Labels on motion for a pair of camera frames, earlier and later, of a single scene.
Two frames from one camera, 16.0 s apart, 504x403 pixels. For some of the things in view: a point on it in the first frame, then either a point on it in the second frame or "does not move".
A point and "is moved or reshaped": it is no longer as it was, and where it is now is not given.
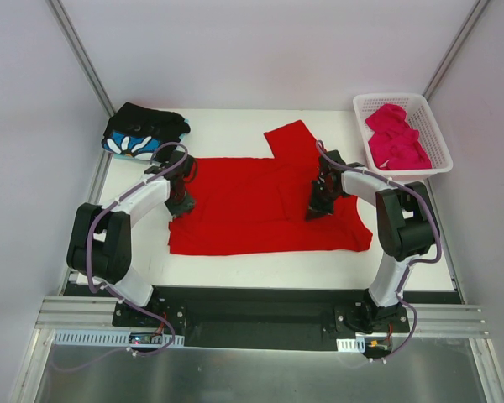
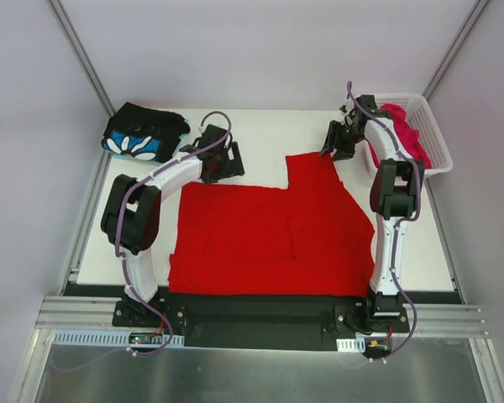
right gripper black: x=319 y=206 to x=340 y=137
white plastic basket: x=419 y=115 does not move
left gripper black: x=181 y=204 to x=232 y=159
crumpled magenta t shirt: x=393 y=143 does not move
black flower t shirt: x=136 y=131 does not move
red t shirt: x=260 y=206 is moved or reshaped
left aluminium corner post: x=66 y=23 does not move
